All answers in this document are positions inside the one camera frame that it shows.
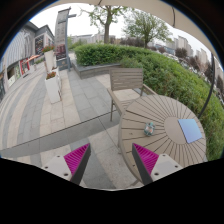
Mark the round wooden slatted table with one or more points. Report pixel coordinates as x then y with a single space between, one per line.
164 112

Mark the right tree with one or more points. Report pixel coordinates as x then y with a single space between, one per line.
146 27

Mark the grey storefront building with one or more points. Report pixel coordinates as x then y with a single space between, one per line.
16 60

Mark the white planter box near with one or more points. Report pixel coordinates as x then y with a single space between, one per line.
53 88

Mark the left tree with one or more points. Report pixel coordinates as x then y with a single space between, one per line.
104 16

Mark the blue square mouse pad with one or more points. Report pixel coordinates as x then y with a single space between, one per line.
190 130

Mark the tree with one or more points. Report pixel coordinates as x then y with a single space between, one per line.
146 27
104 16

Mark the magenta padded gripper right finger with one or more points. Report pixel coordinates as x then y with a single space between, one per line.
152 166

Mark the tall white planter pot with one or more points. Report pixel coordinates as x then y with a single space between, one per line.
49 56

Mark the green trimmed hedge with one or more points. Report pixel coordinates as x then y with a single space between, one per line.
166 77

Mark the tall grey sign pillar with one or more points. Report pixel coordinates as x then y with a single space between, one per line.
60 41

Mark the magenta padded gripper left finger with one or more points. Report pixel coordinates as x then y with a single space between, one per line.
70 167

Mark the wooden slatted chair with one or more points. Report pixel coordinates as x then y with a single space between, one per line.
126 79

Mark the beige patio umbrella canopy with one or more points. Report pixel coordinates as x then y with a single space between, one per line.
181 14

